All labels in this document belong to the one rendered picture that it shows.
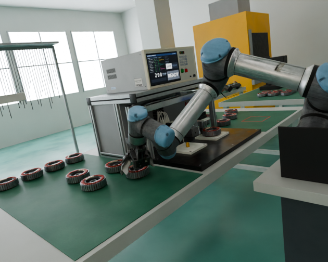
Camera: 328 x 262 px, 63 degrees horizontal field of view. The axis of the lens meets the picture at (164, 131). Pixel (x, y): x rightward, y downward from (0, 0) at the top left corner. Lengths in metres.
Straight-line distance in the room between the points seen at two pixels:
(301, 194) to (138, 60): 0.98
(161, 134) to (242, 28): 4.24
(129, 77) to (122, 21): 8.36
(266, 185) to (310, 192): 0.14
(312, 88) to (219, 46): 0.36
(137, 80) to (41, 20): 6.96
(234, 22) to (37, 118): 5.41
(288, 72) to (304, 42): 5.58
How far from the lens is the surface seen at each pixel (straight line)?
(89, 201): 1.12
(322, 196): 1.00
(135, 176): 1.22
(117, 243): 0.86
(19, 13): 8.14
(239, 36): 5.08
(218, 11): 5.60
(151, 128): 0.96
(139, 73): 1.47
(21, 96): 1.37
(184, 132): 1.09
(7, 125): 7.61
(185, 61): 1.67
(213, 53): 1.07
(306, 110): 1.14
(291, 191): 1.02
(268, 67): 1.06
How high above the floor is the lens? 1.20
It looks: 13 degrees down
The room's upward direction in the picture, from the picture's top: 9 degrees counter-clockwise
